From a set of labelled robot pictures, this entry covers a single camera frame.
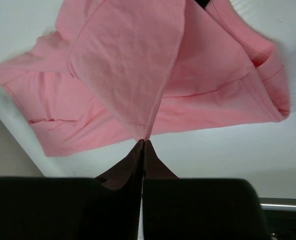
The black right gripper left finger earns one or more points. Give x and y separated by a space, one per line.
106 207

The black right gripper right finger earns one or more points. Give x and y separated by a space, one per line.
198 208

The light pink t-shirt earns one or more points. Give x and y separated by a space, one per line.
115 70

